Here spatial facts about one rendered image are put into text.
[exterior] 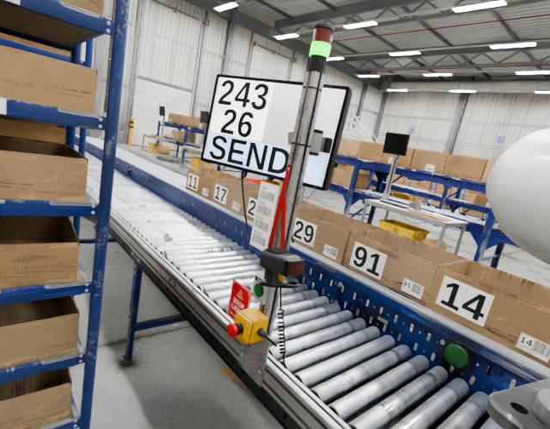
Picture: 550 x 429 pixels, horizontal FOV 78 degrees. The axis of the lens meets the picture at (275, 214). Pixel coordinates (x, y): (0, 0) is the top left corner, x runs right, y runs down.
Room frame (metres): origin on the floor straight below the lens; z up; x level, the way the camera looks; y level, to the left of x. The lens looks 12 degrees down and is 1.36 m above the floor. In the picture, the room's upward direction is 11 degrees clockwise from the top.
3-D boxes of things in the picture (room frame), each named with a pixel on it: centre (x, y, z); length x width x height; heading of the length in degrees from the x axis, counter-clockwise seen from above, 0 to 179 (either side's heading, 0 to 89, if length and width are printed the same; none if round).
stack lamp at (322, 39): (0.93, -0.03, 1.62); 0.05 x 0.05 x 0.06
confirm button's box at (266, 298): (0.91, -0.01, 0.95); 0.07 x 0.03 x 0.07; 42
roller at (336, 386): (0.96, -0.38, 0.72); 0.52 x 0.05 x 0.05; 132
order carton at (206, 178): (2.58, 0.49, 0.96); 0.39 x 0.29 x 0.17; 43
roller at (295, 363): (1.06, -0.29, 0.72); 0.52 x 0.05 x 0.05; 132
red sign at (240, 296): (0.97, 0.04, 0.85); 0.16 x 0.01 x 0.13; 42
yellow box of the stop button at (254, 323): (0.86, -0.01, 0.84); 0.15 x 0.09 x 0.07; 42
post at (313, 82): (0.93, -0.03, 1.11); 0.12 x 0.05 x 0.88; 42
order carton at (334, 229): (1.71, -0.31, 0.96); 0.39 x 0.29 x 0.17; 42
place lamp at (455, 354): (1.00, -0.65, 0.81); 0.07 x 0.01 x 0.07; 42
